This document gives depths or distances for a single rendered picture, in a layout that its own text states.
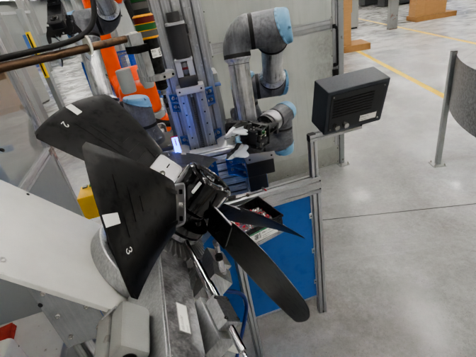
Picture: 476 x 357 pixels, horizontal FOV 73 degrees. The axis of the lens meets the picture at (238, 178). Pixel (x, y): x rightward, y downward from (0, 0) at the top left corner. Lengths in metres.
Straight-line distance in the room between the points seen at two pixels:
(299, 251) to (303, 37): 1.79
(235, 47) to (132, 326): 0.90
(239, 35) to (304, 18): 1.71
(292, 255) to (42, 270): 1.17
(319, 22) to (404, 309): 2.12
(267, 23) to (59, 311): 0.99
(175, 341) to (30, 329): 0.67
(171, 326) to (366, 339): 1.44
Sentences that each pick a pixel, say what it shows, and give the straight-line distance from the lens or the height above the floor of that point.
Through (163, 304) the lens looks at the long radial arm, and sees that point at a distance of 0.61.
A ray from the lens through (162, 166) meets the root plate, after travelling 0.77.
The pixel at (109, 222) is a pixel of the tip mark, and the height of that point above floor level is 1.34.
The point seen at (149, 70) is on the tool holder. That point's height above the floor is 1.47.
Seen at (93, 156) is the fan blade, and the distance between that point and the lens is 0.49.
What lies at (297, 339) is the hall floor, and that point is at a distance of 1.90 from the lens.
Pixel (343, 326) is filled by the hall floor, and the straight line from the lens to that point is 1.95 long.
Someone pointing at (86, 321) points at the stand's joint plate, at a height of 1.01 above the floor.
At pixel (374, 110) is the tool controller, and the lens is 1.42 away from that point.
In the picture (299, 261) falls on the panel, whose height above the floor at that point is 0.41.
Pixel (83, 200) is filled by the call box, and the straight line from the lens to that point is 1.24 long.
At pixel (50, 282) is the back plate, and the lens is 0.70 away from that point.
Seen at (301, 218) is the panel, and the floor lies 0.66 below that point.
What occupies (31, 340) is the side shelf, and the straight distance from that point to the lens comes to 1.14.
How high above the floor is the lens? 1.57
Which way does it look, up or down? 29 degrees down
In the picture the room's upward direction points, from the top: 11 degrees counter-clockwise
